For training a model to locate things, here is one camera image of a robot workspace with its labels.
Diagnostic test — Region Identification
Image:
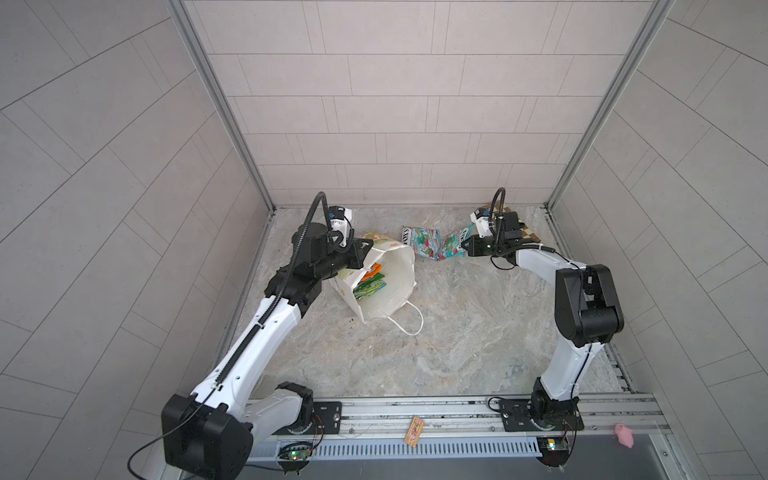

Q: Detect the white paper shopping bag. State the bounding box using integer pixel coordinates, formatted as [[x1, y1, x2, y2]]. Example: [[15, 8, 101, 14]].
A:
[[331, 232, 424, 336]]

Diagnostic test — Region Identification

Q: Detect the dark green candy bag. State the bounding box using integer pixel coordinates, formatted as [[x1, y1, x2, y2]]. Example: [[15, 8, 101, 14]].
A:
[[353, 276, 386, 300]]

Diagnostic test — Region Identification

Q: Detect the right electronics board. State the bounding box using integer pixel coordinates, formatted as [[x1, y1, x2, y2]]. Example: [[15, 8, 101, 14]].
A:
[[536, 437, 571, 468]]

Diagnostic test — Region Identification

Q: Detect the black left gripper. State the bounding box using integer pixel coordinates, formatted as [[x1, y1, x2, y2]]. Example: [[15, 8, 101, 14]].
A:
[[308, 238, 373, 283]]

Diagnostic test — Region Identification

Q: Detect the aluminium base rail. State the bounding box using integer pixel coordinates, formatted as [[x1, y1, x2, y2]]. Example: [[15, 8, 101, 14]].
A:
[[314, 392, 671, 440]]

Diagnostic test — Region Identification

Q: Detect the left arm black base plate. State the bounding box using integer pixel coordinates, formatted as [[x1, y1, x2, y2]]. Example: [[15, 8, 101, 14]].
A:
[[274, 401, 343, 436]]

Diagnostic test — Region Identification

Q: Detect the grey metal corner profile left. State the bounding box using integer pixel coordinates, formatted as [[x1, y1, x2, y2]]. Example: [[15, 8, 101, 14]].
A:
[[167, 0, 276, 216]]

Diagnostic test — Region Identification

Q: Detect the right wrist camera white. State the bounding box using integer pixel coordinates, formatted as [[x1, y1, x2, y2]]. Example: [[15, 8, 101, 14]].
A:
[[470, 206, 493, 238]]

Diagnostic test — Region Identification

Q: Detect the teal Fox's candy bag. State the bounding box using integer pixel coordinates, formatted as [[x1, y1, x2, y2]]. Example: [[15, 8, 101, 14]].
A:
[[438, 224, 474, 260]]

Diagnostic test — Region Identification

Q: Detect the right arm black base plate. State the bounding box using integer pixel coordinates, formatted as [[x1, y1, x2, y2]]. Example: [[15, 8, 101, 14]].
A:
[[491, 398, 584, 432]]

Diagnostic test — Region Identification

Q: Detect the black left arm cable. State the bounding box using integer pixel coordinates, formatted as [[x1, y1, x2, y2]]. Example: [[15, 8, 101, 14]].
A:
[[125, 191, 332, 480]]

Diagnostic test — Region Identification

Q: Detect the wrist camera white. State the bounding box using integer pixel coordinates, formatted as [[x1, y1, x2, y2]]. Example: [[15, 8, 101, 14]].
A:
[[329, 206, 354, 249], [470, 206, 493, 238]]

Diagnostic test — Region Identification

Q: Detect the electronics board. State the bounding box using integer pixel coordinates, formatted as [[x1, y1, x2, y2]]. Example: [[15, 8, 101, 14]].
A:
[[536, 437, 571, 468], [277, 441, 314, 462]]

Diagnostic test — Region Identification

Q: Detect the left electronics board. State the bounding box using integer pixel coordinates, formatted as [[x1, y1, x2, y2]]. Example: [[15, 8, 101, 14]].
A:
[[277, 441, 314, 462]]

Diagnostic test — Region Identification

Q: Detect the pink toy on rail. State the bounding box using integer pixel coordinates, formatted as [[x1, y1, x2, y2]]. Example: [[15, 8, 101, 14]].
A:
[[614, 423, 634, 448]]

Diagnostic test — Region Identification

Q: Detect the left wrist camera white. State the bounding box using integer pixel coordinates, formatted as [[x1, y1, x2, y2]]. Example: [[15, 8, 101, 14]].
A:
[[329, 206, 354, 249]]

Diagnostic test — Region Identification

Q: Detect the teal pink blossom candy bag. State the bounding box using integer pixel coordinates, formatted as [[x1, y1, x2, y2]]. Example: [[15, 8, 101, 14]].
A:
[[401, 226, 442, 261]]

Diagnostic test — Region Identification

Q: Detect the grey metal corner profile right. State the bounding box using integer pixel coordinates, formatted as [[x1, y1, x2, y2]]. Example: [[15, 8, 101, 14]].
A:
[[544, 0, 675, 212]]

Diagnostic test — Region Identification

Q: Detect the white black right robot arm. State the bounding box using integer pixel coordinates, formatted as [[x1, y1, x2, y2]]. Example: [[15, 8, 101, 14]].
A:
[[461, 208, 624, 430]]

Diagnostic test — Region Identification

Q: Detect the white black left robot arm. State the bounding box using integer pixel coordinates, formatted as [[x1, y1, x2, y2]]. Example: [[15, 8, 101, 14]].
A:
[[161, 223, 374, 479]]

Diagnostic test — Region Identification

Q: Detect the small wooden tag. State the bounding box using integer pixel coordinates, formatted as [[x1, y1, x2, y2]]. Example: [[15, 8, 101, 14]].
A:
[[404, 416, 425, 448]]

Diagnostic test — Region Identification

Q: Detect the grey metal corner profile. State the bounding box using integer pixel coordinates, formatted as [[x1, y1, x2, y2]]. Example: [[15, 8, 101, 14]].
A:
[[167, 0, 276, 216], [544, 0, 675, 212]]

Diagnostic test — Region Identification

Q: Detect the orange Fox's candy bag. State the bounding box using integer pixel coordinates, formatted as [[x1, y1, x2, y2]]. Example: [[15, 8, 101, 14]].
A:
[[359, 263, 384, 285]]

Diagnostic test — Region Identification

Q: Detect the wooden chessboard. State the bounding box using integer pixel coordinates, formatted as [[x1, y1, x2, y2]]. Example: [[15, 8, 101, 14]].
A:
[[499, 207, 541, 243]]

